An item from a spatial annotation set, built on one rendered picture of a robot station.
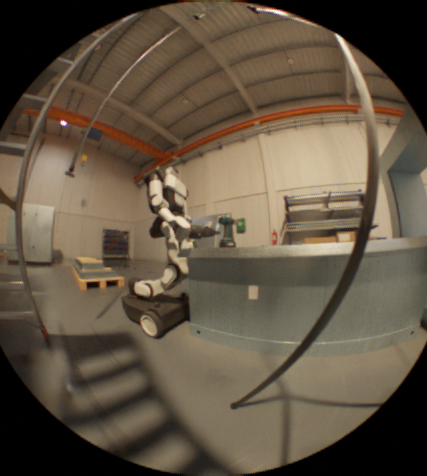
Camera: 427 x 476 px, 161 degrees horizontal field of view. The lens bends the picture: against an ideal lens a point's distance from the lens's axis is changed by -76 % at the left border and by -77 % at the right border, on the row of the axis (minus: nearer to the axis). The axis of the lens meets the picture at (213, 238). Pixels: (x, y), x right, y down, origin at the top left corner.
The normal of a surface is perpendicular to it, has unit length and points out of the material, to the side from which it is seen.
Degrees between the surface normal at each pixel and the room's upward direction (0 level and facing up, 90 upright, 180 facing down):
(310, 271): 90
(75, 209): 90
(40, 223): 90
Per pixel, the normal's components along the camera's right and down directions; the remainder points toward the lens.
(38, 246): 0.84, -0.06
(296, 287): -0.50, -0.07
